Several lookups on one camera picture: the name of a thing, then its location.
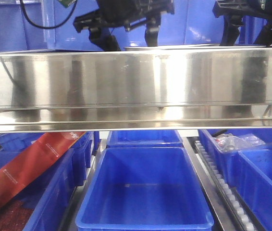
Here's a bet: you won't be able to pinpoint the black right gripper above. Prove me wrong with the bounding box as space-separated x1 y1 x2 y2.
212 0 272 47

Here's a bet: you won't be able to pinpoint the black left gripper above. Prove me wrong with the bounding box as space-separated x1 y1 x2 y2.
73 0 174 51

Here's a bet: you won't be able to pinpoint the silver metal tray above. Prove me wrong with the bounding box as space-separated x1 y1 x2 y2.
125 44 266 51

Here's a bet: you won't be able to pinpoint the blue bin upper right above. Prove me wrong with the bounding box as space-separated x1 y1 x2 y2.
235 16 268 45

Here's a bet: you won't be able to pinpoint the blue bin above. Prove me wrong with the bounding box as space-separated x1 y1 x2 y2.
0 149 75 231
0 0 48 52
41 0 224 51
198 128 272 187
75 147 214 231
235 16 268 45
236 149 272 231
0 132 94 186
106 129 183 148

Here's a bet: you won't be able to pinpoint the blue bin upper centre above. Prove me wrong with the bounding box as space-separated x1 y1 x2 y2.
41 0 224 51

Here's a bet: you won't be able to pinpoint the blue bin lower centre rear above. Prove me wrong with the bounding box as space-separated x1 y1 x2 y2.
106 129 183 148

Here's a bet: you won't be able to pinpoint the clear plastic bags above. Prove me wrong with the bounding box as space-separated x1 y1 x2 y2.
213 133 266 152

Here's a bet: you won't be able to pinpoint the blue bin upper left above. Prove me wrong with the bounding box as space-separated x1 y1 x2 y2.
0 0 48 52

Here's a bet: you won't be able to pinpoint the blue bin lower left rear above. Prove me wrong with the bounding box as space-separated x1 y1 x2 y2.
0 132 94 186

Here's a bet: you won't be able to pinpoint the blue bin lower right rear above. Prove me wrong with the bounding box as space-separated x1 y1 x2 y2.
198 128 272 187

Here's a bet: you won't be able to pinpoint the blue bin lower right front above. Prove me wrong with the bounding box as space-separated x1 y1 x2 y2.
236 149 272 231

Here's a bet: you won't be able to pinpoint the blue bin lower centre front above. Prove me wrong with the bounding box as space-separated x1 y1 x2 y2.
75 147 214 231

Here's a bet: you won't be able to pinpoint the white roller conveyor track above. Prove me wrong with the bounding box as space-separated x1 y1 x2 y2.
195 141 258 231

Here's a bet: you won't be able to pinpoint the blue bin lower left front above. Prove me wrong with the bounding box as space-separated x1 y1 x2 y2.
0 149 75 231

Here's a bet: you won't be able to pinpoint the red printed packaging bag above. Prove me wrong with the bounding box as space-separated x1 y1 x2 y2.
0 131 85 209

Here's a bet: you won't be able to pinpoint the stainless steel shelf rail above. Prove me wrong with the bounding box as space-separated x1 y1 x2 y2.
0 46 272 132

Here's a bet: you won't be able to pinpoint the black cable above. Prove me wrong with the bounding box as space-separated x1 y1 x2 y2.
19 0 78 30

